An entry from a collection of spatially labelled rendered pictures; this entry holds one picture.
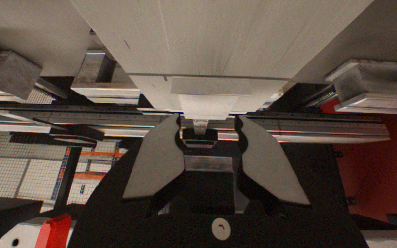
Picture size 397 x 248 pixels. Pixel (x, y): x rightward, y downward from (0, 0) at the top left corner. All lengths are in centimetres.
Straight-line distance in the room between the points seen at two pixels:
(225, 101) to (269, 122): 37
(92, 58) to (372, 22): 49
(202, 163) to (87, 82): 26
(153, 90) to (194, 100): 6
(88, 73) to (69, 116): 39
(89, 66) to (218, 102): 26
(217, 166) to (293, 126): 42
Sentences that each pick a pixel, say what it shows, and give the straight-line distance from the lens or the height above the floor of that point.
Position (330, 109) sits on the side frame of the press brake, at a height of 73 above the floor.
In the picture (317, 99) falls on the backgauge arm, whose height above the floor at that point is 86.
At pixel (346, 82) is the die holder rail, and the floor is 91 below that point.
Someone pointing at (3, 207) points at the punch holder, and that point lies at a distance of 39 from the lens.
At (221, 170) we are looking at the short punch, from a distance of 22.
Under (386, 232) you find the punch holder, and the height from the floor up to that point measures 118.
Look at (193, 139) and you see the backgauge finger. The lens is 40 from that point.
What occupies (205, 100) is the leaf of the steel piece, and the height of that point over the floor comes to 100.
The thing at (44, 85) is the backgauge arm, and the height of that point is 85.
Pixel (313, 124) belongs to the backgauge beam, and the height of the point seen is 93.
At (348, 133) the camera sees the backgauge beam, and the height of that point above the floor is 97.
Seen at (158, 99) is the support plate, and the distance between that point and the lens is 20.
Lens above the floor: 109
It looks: 18 degrees down
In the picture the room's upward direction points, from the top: 178 degrees counter-clockwise
